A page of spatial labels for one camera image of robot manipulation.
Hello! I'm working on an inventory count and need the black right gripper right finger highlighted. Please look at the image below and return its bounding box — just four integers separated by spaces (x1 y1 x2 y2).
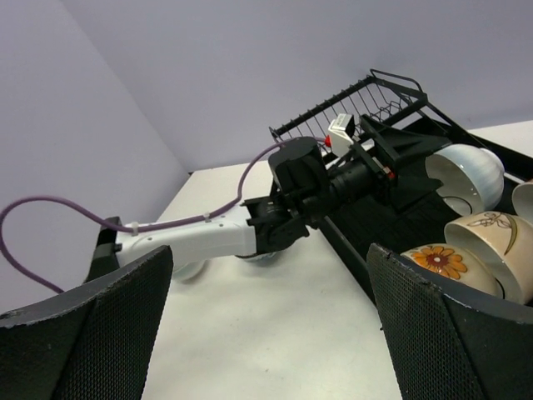
366 244 532 399

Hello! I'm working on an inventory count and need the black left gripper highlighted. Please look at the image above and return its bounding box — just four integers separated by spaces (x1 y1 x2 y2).
328 115 451 211

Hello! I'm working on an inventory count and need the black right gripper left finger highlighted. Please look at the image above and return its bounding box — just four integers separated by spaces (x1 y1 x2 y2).
1 246 173 399

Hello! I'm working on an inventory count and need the light blue ribbed bowl back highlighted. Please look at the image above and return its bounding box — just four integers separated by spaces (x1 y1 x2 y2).
425 143 505 216

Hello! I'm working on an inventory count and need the light blue ribbed bowl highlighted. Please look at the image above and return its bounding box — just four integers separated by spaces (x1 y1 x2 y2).
172 260 206 283
425 143 505 216

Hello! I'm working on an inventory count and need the orange flower beige bowl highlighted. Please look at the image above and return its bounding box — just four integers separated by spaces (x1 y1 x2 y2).
401 242 504 298

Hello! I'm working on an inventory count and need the beige leaf pattern bowl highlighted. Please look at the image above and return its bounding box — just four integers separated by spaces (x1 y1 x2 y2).
444 211 532 304

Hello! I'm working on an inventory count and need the light blue ribbed bowl front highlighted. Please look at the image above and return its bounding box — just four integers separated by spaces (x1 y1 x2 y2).
172 260 206 283

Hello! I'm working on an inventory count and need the red patterned white bowl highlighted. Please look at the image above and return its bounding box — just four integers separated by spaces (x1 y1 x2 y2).
236 252 277 265

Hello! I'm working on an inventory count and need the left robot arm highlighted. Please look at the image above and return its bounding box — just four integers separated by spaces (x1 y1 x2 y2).
87 115 450 280

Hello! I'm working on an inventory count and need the beige floral bowl back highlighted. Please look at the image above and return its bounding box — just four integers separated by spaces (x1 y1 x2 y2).
511 181 533 222

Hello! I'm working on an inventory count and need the black wire dish rack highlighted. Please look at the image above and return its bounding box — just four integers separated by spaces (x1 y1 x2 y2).
270 69 532 298

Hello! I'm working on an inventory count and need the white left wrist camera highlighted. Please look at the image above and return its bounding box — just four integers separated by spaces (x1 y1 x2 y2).
325 113 358 158

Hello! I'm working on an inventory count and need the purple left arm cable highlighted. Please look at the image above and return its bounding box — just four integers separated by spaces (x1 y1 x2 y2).
0 137 330 295

